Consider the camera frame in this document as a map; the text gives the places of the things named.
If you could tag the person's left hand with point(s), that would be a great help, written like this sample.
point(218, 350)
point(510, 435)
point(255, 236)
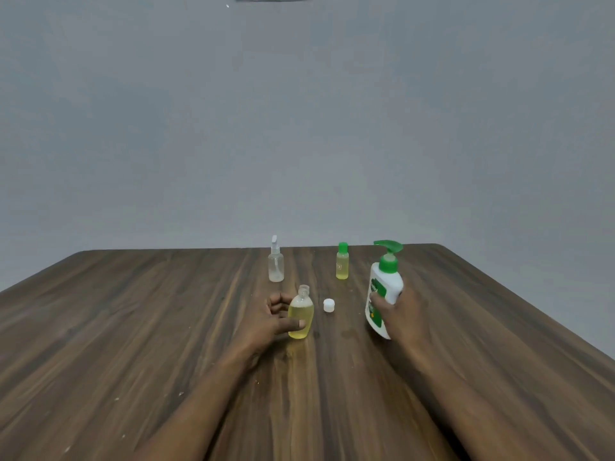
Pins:
point(263, 326)

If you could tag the person's right hand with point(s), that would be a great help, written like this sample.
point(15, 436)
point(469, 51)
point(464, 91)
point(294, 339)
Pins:
point(406, 316)

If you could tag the person's right thumb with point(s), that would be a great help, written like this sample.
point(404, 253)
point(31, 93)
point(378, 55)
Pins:
point(382, 302)

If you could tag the person's left thumb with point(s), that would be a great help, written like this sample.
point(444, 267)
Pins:
point(290, 325)

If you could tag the bottle of yellow liquid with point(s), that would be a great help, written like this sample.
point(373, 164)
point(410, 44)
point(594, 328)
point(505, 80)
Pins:
point(301, 316)

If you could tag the white pump bottle green nozzle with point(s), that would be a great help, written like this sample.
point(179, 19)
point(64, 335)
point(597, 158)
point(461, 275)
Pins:
point(382, 288)

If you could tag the person's right forearm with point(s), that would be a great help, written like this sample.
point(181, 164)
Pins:
point(475, 403)

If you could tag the person's left forearm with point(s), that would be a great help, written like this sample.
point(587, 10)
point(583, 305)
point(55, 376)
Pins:
point(192, 408)

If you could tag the white bottle cap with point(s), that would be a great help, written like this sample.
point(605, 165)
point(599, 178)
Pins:
point(328, 305)

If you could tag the small green-capped yellow bottle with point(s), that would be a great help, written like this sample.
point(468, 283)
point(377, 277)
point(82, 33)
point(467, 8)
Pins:
point(342, 264)

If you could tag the clear empty spray bottle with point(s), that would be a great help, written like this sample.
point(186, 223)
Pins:
point(276, 264)

